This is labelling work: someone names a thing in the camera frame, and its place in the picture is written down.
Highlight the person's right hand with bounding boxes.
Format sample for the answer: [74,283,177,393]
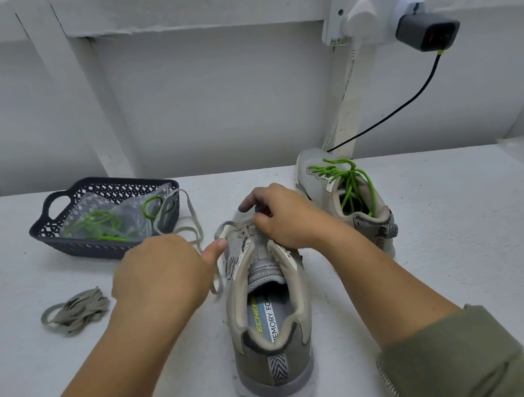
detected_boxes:
[236,174,345,261]

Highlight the person's left hand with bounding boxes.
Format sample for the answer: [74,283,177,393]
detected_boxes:
[105,225,238,330]

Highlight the beige shoelace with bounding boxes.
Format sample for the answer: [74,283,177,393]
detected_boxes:
[38,284,114,339]
[149,182,249,304]

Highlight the green shoelace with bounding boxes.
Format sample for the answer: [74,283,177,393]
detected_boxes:
[306,152,381,225]
[61,191,177,252]

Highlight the clear plastic bag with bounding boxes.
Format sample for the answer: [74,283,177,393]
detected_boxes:
[53,179,185,253]

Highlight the gray sneaker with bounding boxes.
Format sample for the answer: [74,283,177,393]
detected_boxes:
[210,201,326,397]
[292,138,404,271]

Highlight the person's right forearm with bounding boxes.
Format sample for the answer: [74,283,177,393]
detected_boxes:
[314,196,524,397]

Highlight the dark plastic lattice basket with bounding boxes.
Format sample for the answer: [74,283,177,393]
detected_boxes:
[23,164,191,270]

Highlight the white plug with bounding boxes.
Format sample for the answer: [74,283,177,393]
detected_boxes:
[343,0,384,42]

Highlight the gray charger adapter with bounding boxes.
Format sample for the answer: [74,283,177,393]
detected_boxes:
[392,5,464,57]

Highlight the white cable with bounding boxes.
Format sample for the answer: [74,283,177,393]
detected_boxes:
[313,39,376,149]

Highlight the black cable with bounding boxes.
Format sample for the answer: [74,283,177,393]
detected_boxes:
[314,49,457,154]

